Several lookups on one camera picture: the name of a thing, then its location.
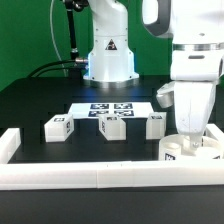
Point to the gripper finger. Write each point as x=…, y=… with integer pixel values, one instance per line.
x=195, y=141

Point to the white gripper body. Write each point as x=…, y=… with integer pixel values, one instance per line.
x=195, y=71

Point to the white round stool seat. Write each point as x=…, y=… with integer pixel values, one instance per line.
x=178, y=147

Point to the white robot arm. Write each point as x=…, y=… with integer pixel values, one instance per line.
x=196, y=28

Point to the white marker sheet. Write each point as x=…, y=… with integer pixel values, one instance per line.
x=124, y=109

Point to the white U-shaped fence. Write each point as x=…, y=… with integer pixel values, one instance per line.
x=101, y=174

